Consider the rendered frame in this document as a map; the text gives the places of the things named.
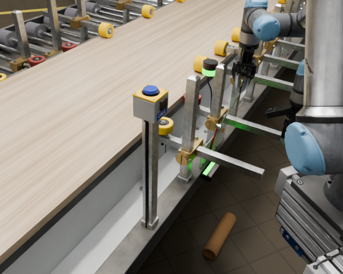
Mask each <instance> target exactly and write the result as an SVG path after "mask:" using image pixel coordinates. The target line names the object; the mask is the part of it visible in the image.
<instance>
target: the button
mask: <svg viewBox="0 0 343 274"><path fill-rule="evenodd" d="M143 92H144V93H145V94H147V95H155V94H157V93H158V87H156V86H154V85H147V86H145V87H144V88H143Z"/></svg>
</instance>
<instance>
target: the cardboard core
mask: <svg viewBox="0 0 343 274"><path fill-rule="evenodd" d="M235 222H236V217H235V215H234V214H232V213H228V212H227V213H225V214H224V215H223V217H222V219H221V220H220V222H219V224H218V226H217V227H216V229H215V231H214V232H213V234H212V235H211V237H210V239H209V241H208V242H207V244H206V246H205V247H204V249H203V254H204V256H205V257H207V258H209V259H212V260H214V259H216V257H217V255H218V253H219V252H220V250H221V248H222V246H223V244H224V242H225V240H226V239H227V237H228V235H229V233H230V231H231V229H232V228H233V226H234V224H235Z"/></svg>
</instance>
